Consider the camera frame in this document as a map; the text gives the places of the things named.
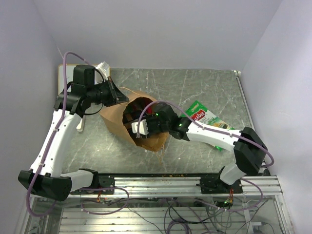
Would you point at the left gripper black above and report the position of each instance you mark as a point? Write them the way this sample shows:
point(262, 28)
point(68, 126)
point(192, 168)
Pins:
point(116, 96)

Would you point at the brown paper bag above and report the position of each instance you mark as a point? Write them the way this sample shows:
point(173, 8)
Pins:
point(118, 120)

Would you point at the green cassava chips bag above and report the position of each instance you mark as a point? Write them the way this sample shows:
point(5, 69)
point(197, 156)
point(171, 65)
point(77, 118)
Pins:
point(198, 112)

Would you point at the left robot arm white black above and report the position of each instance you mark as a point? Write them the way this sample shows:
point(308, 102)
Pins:
point(89, 85)

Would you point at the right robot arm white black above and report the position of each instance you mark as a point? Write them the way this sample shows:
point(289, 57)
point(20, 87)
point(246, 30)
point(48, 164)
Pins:
point(248, 149)

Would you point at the red snack packet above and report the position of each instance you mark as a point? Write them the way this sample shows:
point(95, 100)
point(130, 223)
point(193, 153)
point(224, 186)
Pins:
point(149, 110)

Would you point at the white marker pen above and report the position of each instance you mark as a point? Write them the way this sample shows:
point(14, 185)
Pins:
point(80, 126)

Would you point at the small whiteboard wooden frame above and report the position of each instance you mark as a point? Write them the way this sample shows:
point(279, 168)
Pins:
point(69, 76)

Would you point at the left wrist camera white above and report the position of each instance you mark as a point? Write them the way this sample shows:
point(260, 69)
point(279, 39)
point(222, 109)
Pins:
point(104, 69)

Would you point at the aluminium mounting rail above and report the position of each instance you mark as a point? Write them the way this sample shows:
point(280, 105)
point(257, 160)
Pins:
point(157, 185)

